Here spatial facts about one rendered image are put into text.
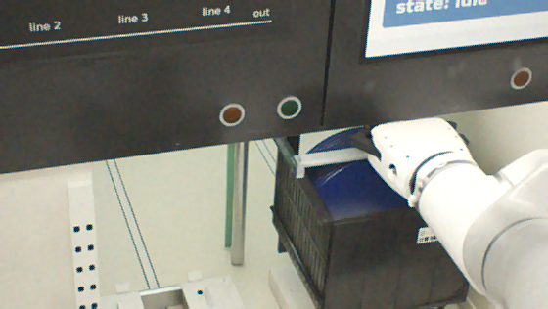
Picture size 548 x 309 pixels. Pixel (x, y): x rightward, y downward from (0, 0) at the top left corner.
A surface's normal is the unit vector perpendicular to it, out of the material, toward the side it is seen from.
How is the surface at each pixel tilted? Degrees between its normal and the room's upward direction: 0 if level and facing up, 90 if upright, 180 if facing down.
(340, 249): 91
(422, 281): 91
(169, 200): 0
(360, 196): 91
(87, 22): 90
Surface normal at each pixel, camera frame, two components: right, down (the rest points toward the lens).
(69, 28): 0.31, 0.54
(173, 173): 0.05, -0.83
